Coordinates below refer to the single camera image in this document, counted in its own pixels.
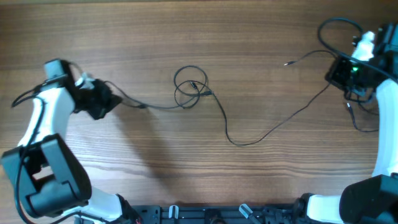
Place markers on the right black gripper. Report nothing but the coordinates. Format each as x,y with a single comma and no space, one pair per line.
334,74

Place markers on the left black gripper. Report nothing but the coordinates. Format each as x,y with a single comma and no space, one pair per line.
109,101

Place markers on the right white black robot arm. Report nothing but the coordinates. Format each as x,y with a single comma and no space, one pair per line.
372,65

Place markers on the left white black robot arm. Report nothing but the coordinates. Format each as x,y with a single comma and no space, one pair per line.
48,179

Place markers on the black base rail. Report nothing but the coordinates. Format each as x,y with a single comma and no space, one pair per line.
274,213

